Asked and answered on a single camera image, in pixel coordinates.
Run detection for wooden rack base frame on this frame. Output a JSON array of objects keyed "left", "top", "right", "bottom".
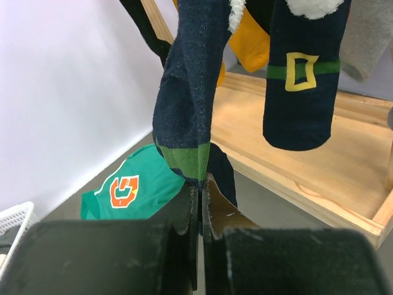
[{"left": 139, "top": 0, "right": 393, "bottom": 250}]

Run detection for grey sock striped cuff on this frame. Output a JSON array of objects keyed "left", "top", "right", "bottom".
[{"left": 340, "top": 0, "right": 392, "bottom": 83}]

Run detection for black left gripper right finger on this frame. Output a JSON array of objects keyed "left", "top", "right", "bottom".
[{"left": 201, "top": 175, "right": 392, "bottom": 294}]

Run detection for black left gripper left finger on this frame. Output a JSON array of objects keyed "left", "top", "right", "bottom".
[{"left": 1, "top": 184, "right": 198, "bottom": 295}]

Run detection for white plastic laundry basket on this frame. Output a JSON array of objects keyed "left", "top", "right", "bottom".
[{"left": 1, "top": 202, "right": 39, "bottom": 277}]

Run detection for navy sock green yellow buckle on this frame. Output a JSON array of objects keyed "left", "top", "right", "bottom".
[{"left": 153, "top": 1, "right": 237, "bottom": 205}]

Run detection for mustard yellow sock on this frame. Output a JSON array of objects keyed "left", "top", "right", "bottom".
[{"left": 217, "top": 8, "right": 270, "bottom": 86}]

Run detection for green jacket with orange logo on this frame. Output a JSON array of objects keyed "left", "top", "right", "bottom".
[{"left": 80, "top": 144, "right": 185, "bottom": 220}]

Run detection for black sports sock blue accents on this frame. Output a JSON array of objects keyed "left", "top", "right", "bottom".
[{"left": 120, "top": 0, "right": 171, "bottom": 67}]

